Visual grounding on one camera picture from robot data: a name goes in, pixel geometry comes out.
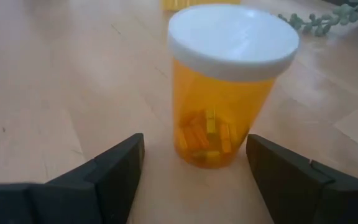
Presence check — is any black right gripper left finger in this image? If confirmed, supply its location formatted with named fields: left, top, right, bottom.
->
left=0, top=133, right=145, bottom=224

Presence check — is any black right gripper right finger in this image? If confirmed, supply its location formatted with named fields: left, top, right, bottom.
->
left=246, top=133, right=358, bottom=224

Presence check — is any orange pill bottle white cap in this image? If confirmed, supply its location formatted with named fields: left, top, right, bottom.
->
left=167, top=3, right=300, bottom=170

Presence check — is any yellow plastic basket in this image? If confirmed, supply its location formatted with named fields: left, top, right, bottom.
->
left=161, top=0, right=242, bottom=12

